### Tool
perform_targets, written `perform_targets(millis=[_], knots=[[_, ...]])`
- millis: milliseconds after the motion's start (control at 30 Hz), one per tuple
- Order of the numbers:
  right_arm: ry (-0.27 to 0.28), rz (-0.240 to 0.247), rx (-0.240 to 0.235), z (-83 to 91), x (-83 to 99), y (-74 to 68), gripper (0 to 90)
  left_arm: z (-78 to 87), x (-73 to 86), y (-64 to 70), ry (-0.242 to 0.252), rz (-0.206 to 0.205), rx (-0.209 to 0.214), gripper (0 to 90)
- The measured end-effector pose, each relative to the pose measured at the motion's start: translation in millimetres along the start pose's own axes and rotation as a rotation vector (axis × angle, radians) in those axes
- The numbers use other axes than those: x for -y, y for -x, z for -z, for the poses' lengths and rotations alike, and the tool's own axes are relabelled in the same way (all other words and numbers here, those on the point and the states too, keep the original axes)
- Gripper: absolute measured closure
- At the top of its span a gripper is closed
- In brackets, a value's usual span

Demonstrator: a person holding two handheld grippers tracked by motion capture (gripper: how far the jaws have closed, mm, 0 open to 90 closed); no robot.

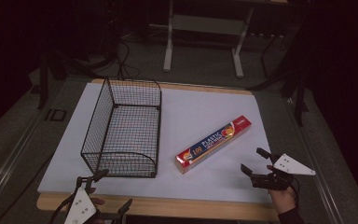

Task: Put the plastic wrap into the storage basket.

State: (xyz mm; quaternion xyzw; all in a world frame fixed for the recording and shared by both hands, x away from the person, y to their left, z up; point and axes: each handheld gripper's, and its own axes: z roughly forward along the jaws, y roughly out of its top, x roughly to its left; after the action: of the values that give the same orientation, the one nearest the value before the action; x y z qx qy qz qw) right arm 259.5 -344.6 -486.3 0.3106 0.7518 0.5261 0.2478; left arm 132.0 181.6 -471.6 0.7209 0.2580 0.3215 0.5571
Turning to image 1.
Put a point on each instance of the person's right hand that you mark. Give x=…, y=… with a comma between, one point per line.
x=283, y=199

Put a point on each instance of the black stand legs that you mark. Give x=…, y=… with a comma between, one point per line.
x=295, y=84
x=43, y=81

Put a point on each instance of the black rectangular floor bracket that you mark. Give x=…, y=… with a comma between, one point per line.
x=56, y=115

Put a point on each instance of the white table mat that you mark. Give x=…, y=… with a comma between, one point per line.
x=195, y=112

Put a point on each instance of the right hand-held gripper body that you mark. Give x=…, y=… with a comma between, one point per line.
x=289, y=166

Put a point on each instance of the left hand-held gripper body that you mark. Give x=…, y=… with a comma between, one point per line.
x=80, y=207

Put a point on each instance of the red and blue wrap box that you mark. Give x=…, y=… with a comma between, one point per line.
x=213, y=143

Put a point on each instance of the white metal stand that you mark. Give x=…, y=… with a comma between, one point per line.
x=205, y=25

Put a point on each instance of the person's left hand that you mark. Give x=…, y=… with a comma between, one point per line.
x=95, y=201

